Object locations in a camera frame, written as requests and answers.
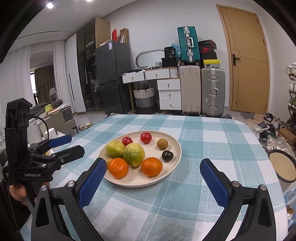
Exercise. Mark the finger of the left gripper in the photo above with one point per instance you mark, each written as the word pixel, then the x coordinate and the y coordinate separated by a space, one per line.
pixel 56 160
pixel 59 141

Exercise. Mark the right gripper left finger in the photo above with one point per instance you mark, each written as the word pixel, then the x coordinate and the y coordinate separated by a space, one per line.
pixel 48 222

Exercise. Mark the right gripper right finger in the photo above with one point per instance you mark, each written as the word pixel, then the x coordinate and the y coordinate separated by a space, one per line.
pixel 258 222

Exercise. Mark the brown longan fruit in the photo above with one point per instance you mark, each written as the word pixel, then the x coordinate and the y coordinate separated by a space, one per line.
pixel 108 162
pixel 162 144

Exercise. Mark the yellow-green guava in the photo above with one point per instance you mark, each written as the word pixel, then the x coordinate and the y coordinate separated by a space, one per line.
pixel 115 149

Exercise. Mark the orange mandarin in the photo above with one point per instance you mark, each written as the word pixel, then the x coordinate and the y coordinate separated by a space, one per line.
pixel 151 167
pixel 118 168

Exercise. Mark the red cherry tomato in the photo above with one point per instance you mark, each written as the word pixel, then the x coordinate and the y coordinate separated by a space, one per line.
pixel 146 137
pixel 126 141

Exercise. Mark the green-yellow guava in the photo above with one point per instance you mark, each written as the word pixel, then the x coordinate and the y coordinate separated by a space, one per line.
pixel 134 154

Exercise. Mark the dark purple plum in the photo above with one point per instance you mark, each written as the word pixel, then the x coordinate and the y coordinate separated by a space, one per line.
pixel 167 155

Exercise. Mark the left hand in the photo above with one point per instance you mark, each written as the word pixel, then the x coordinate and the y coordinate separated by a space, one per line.
pixel 18 192

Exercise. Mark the round stool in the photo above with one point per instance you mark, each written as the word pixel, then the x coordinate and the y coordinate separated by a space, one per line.
pixel 283 164

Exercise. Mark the cream round plate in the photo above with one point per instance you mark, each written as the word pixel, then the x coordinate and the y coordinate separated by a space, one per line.
pixel 135 177

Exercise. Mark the woven laundry basket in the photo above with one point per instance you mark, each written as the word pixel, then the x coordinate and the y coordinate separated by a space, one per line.
pixel 145 100

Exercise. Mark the black refrigerator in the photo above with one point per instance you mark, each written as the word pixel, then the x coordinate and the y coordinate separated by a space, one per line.
pixel 112 61

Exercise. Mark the white drawer desk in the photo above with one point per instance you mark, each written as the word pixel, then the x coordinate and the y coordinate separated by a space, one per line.
pixel 168 85

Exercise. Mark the black bag on desk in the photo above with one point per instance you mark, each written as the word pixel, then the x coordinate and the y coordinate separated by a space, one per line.
pixel 170 59

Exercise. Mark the silver suitcase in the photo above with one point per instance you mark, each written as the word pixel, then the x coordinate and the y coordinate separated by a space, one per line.
pixel 213 91

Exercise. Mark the beige suitcase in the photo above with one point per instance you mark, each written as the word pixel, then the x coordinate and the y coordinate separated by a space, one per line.
pixel 190 80

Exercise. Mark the shoe rack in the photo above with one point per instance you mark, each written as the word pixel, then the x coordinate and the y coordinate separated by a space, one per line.
pixel 291 72

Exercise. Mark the yellow black box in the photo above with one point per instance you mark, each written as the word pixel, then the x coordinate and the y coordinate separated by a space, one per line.
pixel 215 63

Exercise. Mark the teal suitcase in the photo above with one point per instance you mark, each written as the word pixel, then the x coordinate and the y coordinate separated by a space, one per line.
pixel 189 45

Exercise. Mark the wooden door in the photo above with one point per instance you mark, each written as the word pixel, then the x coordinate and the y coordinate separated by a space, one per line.
pixel 248 60

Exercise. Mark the black shoe box stack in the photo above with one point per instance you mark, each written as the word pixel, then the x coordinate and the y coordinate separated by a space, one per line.
pixel 207 49

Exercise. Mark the oval mirror frame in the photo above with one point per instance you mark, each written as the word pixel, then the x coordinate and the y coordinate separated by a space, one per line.
pixel 149 59

